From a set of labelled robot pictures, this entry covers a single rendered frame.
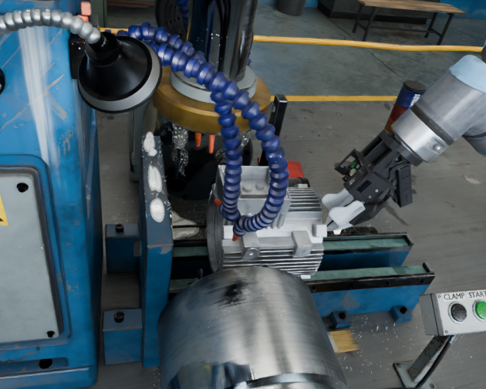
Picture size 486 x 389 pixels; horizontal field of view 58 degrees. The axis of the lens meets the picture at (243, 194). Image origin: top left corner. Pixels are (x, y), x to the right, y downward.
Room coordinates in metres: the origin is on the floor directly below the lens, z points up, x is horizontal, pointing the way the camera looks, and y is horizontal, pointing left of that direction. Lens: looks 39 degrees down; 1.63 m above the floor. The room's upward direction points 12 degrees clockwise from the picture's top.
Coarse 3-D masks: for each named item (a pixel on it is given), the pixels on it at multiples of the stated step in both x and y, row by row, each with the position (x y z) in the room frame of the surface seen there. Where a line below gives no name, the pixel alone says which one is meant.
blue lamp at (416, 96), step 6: (402, 90) 1.08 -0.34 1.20; (408, 90) 1.07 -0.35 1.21; (402, 96) 1.08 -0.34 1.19; (408, 96) 1.07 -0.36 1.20; (414, 96) 1.06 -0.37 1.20; (420, 96) 1.07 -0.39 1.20; (402, 102) 1.07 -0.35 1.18; (408, 102) 1.06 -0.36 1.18; (414, 102) 1.06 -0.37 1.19; (408, 108) 1.06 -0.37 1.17
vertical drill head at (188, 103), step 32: (192, 0) 0.59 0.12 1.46; (224, 0) 0.57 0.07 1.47; (256, 0) 0.61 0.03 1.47; (192, 32) 0.59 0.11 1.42; (224, 32) 0.57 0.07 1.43; (224, 64) 0.58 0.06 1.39; (160, 96) 0.55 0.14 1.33; (192, 96) 0.55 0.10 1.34; (256, 96) 0.60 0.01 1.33; (192, 128) 0.53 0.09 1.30
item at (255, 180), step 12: (252, 168) 0.70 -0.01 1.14; (264, 168) 0.70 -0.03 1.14; (216, 180) 0.67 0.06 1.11; (252, 180) 0.70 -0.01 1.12; (264, 180) 0.70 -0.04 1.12; (216, 192) 0.66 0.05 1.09; (240, 192) 0.64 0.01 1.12; (252, 192) 0.64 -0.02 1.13; (264, 192) 0.65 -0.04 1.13; (288, 192) 0.64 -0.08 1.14; (240, 204) 0.59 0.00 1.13; (252, 204) 0.60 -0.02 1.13; (288, 204) 0.62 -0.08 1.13
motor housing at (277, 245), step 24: (312, 192) 0.71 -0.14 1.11; (216, 216) 0.70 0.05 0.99; (288, 216) 0.64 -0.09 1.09; (312, 216) 0.65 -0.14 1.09; (216, 240) 0.68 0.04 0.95; (264, 240) 0.59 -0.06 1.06; (288, 240) 0.60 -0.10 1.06; (312, 240) 0.62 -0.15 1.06; (216, 264) 0.62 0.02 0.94; (240, 264) 0.55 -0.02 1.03; (264, 264) 0.57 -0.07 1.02; (288, 264) 0.59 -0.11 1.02; (312, 264) 0.60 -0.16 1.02
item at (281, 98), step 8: (280, 96) 0.80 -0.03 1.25; (272, 104) 0.79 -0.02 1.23; (280, 104) 0.78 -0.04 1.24; (272, 112) 0.80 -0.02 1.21; (280, 112) 0.79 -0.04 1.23; (272, 120) 0.79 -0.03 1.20; (280, 120) 0.79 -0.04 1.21; (280, 128) 0.79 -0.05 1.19; (264, 152) 0.80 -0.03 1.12; (264, 160) 0.79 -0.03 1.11
